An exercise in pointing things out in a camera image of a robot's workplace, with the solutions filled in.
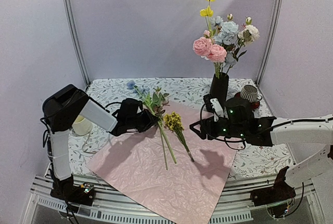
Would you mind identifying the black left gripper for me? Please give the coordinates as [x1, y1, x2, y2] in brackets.
[127, 109, 159, 133]

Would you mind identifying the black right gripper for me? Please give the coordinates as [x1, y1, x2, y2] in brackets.
[189, 116, 247, 141]

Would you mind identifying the small blue flower stem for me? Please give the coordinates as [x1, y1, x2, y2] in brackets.
[127, 81, 177, 164]

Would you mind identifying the yellow small flower sprig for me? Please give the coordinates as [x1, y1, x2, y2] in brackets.
[163, 111, 195, 162]

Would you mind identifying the pink wrapping paper sheet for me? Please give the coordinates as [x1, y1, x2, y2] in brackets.
[86, 102, 236, 223]

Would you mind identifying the single pink carnation stem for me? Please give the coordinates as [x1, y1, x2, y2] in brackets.
[193, 30, 227, 78]

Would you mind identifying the light blue hydrangea stem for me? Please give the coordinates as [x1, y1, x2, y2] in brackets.
[213, 16, 239, 68]

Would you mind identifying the white rose stem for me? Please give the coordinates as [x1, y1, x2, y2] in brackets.
[226, 17, 260, 73]

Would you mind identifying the yellow poppy flower stem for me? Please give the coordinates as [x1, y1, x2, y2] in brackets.
[200, 0, 217, 38]

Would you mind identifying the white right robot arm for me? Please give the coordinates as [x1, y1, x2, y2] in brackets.
[189, 97, 332, 201]

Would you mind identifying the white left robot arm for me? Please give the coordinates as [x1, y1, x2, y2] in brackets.
[41, 84, 158, 200]

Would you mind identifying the tall black vase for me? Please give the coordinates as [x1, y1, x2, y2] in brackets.
[210, 73, 229, 107]

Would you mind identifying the red round saucer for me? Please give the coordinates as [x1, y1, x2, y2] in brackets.
[234, 92, 260, 111]

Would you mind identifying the striped ceramic cup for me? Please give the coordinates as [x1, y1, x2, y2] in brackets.
[240, 85, 262, 103]

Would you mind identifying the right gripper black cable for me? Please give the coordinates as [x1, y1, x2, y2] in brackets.
[199, 101, 248, 151]

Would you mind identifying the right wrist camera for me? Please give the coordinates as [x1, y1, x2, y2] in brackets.
[203, 94, 224, 122]

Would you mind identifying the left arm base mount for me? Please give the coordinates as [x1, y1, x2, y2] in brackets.
[50, 176, 96, 206]

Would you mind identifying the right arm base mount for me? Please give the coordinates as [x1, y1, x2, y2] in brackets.
[250, 166, 296, 218]

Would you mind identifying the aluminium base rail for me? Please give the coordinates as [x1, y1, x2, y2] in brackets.
[22, 174, 325, 223]

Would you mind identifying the left aluminium frame post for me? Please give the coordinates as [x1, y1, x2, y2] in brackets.
[63, 0, 91, 87]

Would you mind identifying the aluminium frame post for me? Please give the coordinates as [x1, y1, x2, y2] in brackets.
[63, 0, 91, 87]
[255, 0, 283, 87]

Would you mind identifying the right aluminium frame post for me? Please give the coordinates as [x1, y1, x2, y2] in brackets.
[255, 0, 283, 87]

